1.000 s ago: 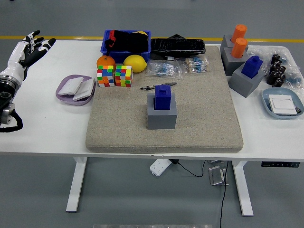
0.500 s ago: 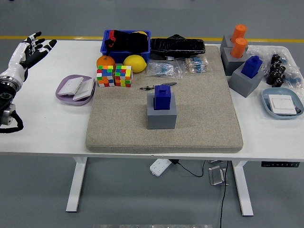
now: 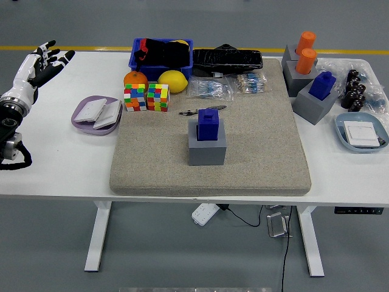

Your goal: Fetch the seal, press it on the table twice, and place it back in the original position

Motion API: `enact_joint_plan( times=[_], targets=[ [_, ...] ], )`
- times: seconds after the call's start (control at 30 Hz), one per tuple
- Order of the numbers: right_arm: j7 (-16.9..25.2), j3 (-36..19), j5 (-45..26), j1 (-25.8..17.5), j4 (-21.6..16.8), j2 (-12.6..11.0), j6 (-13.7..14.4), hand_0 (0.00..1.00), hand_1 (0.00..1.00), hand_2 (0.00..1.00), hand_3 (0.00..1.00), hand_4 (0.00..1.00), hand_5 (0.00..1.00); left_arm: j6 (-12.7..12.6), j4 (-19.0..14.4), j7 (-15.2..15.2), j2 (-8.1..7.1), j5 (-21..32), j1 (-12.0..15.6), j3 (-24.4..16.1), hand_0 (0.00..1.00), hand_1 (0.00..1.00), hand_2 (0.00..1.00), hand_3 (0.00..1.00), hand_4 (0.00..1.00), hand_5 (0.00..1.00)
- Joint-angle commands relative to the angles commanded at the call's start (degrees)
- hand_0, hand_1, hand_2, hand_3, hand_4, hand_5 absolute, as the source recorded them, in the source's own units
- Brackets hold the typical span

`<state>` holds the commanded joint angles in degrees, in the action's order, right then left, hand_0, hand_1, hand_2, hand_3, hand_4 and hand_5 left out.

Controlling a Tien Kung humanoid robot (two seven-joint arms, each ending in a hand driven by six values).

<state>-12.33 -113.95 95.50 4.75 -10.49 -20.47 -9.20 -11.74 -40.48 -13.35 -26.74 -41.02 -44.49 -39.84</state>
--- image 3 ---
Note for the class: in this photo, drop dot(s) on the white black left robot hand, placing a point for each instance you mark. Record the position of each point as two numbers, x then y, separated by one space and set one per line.
30 76

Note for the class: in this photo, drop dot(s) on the blue square seal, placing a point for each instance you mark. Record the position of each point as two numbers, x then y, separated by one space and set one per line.
208 126
322 86

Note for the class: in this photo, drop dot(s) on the grey cube seal holder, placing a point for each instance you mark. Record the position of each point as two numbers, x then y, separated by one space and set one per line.
313 108
296 83
208 155
287 54

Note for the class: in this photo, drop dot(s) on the orange round seal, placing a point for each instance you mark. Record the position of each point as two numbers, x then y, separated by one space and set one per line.
305 62
306 41

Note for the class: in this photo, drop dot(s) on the purple oval tray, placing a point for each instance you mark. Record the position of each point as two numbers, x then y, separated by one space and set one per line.
100 131

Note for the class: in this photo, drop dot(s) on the orange fruit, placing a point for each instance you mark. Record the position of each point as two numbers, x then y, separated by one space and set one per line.
135 79

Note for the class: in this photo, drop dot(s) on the multicolour puzzle cube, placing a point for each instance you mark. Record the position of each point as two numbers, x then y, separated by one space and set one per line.
135 97
158 97

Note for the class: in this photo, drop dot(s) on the black cloth with red trim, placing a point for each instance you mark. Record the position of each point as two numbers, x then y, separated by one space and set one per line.
167 54

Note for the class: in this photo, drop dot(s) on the yellow lemon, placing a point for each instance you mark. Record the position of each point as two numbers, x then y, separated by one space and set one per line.
173 81

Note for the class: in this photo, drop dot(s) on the yellow item in bin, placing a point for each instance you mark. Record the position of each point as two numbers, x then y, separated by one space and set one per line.
180 42

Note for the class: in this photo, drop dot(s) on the blue plastic bin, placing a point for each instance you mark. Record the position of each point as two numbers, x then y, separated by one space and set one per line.
185 70

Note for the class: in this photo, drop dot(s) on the white table leg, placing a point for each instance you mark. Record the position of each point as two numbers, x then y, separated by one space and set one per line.
313 243
97 240

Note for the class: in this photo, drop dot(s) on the clear bag of blue resistors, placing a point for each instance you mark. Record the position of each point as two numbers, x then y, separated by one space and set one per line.
209 89

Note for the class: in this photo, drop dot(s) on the black metal hand tool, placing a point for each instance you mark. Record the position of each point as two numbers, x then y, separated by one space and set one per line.
215 107

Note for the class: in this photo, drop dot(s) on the black plastic-wrapped keyboard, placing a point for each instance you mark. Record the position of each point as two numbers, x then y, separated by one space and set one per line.
228 59

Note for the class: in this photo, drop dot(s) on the clear bag of tan resistors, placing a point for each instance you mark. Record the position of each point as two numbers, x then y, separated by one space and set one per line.
250 82

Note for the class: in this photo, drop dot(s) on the white power strip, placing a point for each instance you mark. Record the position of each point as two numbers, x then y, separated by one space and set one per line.
203 214

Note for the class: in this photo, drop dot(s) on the grey-brown table mat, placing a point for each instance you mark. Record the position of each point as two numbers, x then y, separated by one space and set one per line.
258 146

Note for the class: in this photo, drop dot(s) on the light blue oval tray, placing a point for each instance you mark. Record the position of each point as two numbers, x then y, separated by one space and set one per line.
340 134

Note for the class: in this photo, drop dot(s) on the bag of black capacitors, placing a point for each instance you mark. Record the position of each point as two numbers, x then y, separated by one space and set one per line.
354 94

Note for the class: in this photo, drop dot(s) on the bag of small blue components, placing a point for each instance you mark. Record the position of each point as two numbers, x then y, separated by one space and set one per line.
377 102

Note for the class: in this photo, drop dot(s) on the black table control panel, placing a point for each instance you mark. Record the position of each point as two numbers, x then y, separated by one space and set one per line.
358 210

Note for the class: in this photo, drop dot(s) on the small black connector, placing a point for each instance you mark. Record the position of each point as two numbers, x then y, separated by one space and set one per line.
380 140

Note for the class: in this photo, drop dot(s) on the white switch panel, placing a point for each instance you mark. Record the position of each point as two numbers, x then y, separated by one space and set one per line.
89 110
361 134
109 114

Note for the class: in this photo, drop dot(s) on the silver metal bracket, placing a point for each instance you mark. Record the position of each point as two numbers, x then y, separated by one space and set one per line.
277 225
275 207

